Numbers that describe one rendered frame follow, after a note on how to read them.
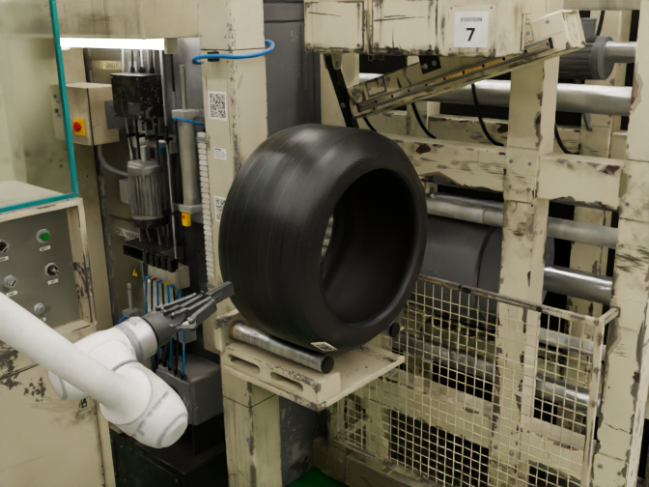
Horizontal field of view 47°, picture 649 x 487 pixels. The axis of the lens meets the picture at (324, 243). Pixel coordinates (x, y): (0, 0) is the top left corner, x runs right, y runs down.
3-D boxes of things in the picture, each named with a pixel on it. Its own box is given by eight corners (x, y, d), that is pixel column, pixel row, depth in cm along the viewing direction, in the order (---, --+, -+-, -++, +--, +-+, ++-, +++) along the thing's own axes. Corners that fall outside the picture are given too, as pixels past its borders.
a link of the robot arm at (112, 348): (107, 352, 156) (147, 387, 150) (40, 388, 146) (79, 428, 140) (106, 313, 150) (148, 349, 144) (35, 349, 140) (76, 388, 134)
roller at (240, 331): (226, 332, 208) (235, 318, 209) (236, 340, 211) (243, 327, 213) (321, 369, 186) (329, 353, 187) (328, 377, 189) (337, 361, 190)
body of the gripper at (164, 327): (155, 323, 150) (190, 303, 157) (130, 313, 156) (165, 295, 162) (162, 355, 153) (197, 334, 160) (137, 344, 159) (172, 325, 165)
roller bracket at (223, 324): (214, 350, 209) (212, 317, 206) (311, 307, 237) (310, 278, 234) (222, 353, 207) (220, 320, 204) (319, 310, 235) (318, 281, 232)
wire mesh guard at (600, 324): (333, 442, 264) (329, 252, 243) (336, 440, 265) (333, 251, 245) (579, 557, 207) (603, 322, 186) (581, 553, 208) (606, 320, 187)
